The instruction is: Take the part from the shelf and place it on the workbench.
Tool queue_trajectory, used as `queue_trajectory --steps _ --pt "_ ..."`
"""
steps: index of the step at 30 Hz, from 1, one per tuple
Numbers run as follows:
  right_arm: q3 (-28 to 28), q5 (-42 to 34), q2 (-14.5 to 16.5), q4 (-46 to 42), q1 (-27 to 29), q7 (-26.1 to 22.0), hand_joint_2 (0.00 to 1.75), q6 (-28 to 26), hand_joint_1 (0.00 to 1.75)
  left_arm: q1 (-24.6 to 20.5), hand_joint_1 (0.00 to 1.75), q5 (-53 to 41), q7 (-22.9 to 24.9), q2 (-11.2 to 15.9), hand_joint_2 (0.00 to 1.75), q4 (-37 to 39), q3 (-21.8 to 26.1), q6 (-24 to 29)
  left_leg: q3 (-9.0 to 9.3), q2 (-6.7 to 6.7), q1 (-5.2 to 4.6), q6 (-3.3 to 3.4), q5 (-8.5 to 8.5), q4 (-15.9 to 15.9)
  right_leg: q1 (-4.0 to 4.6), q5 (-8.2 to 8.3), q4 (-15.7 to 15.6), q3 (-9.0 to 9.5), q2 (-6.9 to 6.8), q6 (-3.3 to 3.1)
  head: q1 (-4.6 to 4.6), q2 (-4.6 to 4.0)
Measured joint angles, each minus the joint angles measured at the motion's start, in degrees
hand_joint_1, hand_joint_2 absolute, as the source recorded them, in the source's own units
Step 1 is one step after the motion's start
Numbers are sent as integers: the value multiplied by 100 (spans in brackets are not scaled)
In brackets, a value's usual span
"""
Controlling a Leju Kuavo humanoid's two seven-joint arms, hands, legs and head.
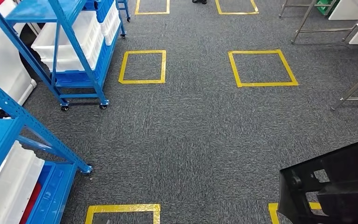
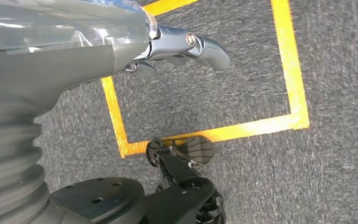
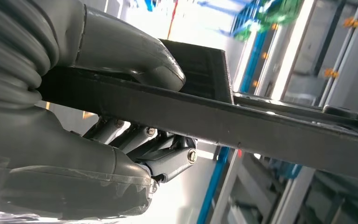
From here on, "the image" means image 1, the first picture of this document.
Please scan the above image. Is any long black plastic part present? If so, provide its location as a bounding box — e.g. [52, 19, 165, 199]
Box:
[277, 135, 358, 224]

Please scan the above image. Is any blue shelf cart with casters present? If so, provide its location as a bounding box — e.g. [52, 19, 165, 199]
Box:
[116, 0, 132, 23]
[0, 0, 127, 112]

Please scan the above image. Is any blue steel shelf rack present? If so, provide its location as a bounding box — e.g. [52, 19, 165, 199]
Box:
[0, 71, 93, 224]

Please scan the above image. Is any blue plastic crate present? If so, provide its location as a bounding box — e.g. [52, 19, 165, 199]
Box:
[53, 40, 113, 84]
[26, 161, 78, 224]
[83, 0, 115, 24]

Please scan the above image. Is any large white plastic crate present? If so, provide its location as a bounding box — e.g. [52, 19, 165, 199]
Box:
[30, 11, 104, 74]

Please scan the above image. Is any stainless steel table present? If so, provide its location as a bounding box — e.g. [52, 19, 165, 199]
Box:
[278, 0, 358, 44]
[330, 0, 358, 111]

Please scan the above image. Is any red item in crate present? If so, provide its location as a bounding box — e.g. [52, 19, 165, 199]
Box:
[19, 182, 43, 224]

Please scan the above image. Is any green plastic crate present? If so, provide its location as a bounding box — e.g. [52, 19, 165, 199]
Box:
[316, 0, 341, 16]

